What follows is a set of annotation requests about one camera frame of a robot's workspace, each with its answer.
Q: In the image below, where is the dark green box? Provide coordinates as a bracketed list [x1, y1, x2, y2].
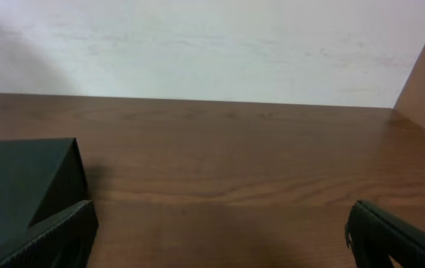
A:
[0, 138, 89, 245]

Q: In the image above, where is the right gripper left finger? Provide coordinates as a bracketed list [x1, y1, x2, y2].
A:
[0, 200, 99, 267]

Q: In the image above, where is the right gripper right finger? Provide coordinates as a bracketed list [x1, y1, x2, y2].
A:
[345, 200, 425, 268]

